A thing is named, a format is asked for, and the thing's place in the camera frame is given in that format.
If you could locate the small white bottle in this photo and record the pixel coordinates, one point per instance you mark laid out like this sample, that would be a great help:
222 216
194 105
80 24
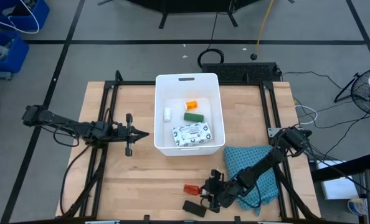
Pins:
167 114

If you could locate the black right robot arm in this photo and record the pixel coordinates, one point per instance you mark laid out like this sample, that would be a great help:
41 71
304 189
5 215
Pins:
259 165

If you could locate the orange pill bottle white cap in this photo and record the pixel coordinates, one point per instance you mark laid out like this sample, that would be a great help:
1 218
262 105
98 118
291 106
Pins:
191 105

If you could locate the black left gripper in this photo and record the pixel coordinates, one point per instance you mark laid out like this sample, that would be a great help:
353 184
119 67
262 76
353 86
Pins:
129 135

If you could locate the blue patterned cloth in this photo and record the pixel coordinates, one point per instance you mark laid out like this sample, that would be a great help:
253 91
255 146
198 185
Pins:
241 158

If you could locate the red bottle white cap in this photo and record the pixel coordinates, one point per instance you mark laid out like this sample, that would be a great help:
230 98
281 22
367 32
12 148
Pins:
191 189

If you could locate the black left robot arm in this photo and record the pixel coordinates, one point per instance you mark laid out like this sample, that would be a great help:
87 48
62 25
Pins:
66 126

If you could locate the white patterned wipes pack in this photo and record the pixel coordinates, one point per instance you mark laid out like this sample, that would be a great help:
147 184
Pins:
192 134

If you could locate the white tape roll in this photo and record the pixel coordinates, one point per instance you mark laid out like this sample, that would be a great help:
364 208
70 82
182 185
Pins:
357 206

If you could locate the black standing fan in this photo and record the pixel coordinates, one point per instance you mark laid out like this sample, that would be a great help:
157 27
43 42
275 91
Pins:
367 87

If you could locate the blue plastic storage bin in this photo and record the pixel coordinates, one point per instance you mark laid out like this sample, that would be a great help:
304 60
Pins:
32 18
17 59

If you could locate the green block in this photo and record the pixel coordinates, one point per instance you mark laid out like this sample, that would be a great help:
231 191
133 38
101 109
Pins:
193 117

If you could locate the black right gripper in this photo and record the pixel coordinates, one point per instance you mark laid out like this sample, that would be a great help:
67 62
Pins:
225 193

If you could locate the white plastic basket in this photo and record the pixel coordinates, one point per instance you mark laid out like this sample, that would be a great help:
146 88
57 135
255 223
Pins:
188 90

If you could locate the black metal rig frame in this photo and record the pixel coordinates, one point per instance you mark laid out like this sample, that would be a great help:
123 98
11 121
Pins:
110 93

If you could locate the black rectangular block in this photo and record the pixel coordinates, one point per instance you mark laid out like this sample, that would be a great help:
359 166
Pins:
192 208

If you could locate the black beam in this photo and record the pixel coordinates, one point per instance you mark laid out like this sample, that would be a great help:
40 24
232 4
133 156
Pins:
344 169

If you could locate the white flat box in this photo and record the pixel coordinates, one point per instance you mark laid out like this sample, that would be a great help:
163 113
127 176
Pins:
337 186

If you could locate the black table stand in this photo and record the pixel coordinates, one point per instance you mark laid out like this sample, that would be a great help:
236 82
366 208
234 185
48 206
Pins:
191 4

